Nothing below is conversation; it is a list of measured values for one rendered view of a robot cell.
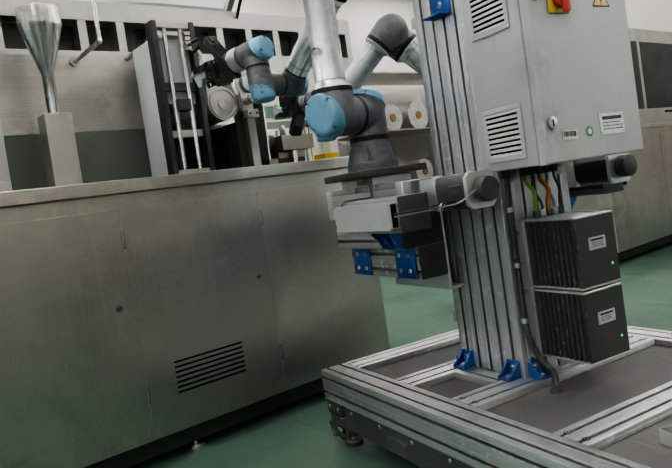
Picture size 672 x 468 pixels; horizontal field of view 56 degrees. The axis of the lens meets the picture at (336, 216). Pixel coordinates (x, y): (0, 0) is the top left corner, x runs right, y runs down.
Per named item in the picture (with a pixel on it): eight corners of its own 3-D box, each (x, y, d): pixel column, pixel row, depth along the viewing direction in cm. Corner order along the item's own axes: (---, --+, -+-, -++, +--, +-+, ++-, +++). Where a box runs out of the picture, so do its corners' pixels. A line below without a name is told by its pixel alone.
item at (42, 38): (51, 193, 207) (22, 19, 205) (39, 197, 218) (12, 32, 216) (94, 189, 216) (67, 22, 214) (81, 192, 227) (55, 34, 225)
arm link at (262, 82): (290, 98, 197) (283, 63, 197) (263, 97, 189) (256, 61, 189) (273, 105, 202) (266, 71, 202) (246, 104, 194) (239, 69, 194)
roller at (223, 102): (212, 118, 241) (208, 87, 241) (183, 130, 261) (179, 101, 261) (239, 117, 249) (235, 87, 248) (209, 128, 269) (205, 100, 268)
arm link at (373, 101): (397, 132, 187) (390, 87, 186) (369, 134, 177) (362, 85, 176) (365, 139, 195) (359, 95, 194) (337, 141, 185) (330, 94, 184)
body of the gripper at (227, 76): (206, 89, 206) (229, 78, 198) (198, 63, 205) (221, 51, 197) (223, 87, 212) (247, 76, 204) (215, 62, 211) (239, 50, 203)
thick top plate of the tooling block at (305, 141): (283, 150, 257) (281, 135, 256) (234, 162, 288) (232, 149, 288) (314, 147, 267) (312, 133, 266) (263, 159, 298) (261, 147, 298)
